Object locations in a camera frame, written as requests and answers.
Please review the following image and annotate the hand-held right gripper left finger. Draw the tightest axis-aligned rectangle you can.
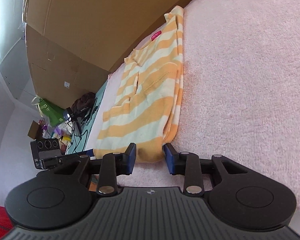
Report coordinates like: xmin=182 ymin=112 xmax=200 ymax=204
xmin=50 ymin=142 xmax=137 ymax=197

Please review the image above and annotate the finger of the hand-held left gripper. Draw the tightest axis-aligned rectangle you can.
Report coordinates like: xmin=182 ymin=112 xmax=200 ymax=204
xmin=60 ymin=149 xmax=95 ymax=158

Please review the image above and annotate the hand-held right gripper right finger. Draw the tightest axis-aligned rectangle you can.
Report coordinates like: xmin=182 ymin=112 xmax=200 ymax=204
xmin=164 ymin=143 xmax=249 ymax=197

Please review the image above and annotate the orange striped shirt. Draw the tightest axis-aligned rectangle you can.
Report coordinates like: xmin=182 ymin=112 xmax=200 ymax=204
xmin=94 ymin=6 xmax=185 ymax=163

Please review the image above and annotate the small brown box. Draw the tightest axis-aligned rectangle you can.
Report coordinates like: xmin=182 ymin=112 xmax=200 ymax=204
xmin=27 ymin=120 xmax=43 ymax=139

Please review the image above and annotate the green paper bag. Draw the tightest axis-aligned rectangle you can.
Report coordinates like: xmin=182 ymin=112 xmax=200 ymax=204
xmin=31 ymin=96 xmax=67 ymax=128

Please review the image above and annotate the dark brown fuzzy cloth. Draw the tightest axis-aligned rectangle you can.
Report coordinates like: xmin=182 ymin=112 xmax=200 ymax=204
xmin=71 ymin=92 xmax=97 ymax=118

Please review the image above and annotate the teal mat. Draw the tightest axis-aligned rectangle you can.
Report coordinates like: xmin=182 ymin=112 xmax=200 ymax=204
xmin=65 ymin=80 xmax=108 ymax=156

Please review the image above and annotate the cardboard box with small label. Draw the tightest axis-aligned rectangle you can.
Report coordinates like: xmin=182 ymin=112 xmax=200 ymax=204
xmin=26 ymin=26 xmax=111 ymax=111

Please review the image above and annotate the pink fluffy blanket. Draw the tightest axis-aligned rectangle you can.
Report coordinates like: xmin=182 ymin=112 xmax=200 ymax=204
xmin=86 ymin=0 xmax=300 ymax=213

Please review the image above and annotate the large labelled cardboard box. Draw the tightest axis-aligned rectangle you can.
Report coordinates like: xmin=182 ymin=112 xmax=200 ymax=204
xmin=22 ymin=0 xmax=215 ymax=73

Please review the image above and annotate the black round camera device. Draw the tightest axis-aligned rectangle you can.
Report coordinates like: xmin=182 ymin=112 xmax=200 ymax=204
xmin=62 ymin=107 xmax=75 ymax=122

